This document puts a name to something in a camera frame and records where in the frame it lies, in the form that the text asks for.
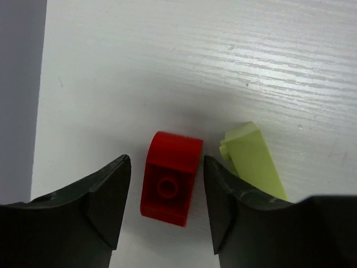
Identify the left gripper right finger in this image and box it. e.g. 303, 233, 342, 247
204, 156, 356, 267

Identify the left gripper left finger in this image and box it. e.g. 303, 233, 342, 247
1, 155, 131, 267

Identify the pale lime lego brick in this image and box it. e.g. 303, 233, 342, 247
219, 122, 288, 200

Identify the red lego piece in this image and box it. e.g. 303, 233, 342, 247
140, 131, 204, 227

